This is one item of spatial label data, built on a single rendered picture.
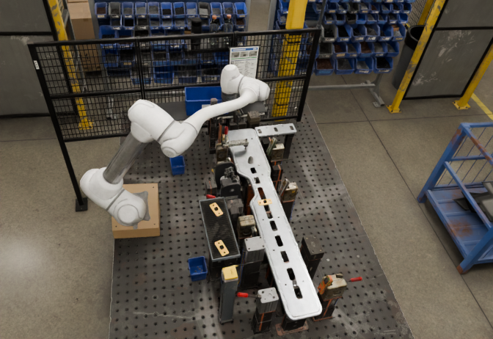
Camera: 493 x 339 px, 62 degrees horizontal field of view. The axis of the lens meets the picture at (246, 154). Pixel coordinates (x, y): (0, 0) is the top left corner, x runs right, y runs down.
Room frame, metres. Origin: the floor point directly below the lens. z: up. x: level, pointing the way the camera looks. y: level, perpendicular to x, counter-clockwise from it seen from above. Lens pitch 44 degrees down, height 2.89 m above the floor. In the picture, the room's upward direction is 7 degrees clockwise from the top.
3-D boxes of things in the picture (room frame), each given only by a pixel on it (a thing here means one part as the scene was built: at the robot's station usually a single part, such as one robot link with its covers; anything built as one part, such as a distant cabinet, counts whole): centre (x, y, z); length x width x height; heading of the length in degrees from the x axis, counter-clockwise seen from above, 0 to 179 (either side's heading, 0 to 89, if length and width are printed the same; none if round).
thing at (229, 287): (0.98, 0.01, 0.92); 0.08 x 0.08 x 0.44; 19
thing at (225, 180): (1.58, 0.08, 0.94); 0.18 x 0.13 x 0.49; 19
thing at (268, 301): (0.94, -0.18, 0.88); 0.11 x 0.10 x 0.36; 109
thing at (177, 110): (2.34, 0.34, 1.02); 0.90 x 0.22 x 0.03; 109
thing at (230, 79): (1.94, 0.13, 1.57); 0.13 x 0.11 x 0.16; 71
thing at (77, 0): (4.48, 2.26, 0.52); 1.21 x 0.81 x 1.05; 19
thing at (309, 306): (1.54, -0.16, 1.00); 1.38 x 0.22 x 0.02; 19
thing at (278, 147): (2.01, -0.20, 0.87); 0.12 x 0.09 x 0.35; 109
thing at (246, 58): (2.55, 0.10, 1.30); 0.23 x 0.02 x 0.31; 109
